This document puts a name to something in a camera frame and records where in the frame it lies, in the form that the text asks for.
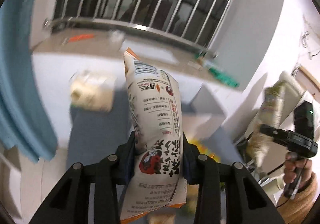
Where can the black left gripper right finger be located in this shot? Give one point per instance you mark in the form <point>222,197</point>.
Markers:
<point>246,202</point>

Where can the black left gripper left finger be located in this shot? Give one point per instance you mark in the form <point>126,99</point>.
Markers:
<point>68,201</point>

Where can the grey green snack bag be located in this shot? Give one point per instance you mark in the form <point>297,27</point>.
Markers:
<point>269,114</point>

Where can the white snack bag black text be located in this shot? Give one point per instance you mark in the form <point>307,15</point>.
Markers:
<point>155,108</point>

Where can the tan right sleeve forearm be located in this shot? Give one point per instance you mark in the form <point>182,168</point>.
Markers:
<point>295,211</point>

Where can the blue curtain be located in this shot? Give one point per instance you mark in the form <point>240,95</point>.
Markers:
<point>24,122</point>

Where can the white cardboard box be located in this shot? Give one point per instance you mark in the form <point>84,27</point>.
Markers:
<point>202,116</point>

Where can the green plastic bag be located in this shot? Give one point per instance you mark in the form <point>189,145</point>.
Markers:
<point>207,61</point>

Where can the cream plastic bag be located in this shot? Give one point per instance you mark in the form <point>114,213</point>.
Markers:
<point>92,90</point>

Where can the orange pen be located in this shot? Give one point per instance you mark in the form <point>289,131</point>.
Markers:
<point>80,37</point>

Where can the steel window railing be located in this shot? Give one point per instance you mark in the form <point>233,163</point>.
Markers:
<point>150,1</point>

